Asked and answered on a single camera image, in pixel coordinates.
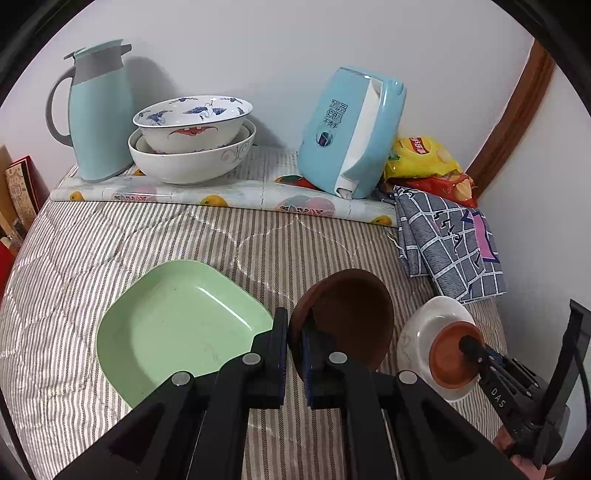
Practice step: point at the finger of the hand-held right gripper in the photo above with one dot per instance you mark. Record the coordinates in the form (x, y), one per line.
(489, 369)
(575, 350)

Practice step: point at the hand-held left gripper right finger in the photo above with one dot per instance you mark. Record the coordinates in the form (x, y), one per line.
(308, 369)

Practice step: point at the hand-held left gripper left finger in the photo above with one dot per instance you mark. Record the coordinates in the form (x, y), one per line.
(277, 350)

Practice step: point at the small brown bowl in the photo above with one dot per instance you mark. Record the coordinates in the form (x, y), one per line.
(351, 314)
(450, 355)

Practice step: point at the plain white bowl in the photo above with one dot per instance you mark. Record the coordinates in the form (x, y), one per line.
(415, 337)

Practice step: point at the green plastic plate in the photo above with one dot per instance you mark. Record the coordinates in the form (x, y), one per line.
(184, 323)

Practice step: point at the person's right hand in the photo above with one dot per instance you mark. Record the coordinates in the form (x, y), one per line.
(524, 466)

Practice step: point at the grey checked cloth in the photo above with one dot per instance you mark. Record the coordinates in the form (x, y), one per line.
(452, 249)

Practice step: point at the fruit print rolled mat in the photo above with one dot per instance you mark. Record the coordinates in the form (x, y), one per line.
(277, 194)

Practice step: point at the red chips bag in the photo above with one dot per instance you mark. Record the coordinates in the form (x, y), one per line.
(457, 189)

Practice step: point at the large white floral bowl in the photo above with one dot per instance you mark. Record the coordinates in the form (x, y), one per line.
(184, 168)

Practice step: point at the striped quilted tablecloth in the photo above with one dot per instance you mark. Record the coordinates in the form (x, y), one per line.
(92, 240)

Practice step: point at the yellow chips bag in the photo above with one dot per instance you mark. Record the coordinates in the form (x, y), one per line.
(420, 159)

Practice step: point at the light blue tissue box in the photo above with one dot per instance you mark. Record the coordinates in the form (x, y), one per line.
(341, 138)

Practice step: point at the blue bird patterned bowl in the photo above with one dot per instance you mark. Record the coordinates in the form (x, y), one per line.
(194, 134)

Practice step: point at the red paper bag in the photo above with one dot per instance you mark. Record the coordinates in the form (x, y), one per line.
(5, 263)

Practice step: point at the light blue thermos jug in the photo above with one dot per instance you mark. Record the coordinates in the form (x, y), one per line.
(101, 120)

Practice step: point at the patterned cardboard box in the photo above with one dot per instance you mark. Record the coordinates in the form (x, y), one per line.
(23, 189)

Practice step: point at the brown paper bag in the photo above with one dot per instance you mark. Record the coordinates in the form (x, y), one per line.
(7, 207)

